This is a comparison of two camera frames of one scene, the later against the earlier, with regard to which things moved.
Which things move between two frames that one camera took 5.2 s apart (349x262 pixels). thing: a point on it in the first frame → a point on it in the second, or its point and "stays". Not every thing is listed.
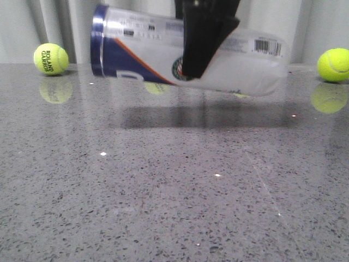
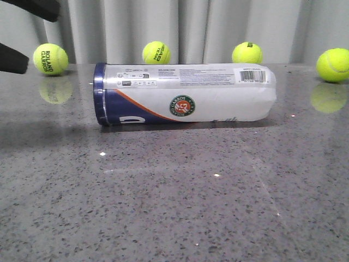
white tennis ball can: (128, 44) → (134, 93)
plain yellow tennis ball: (333, 65) stays
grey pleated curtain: (308, 27) stays
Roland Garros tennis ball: (51, 59) stays
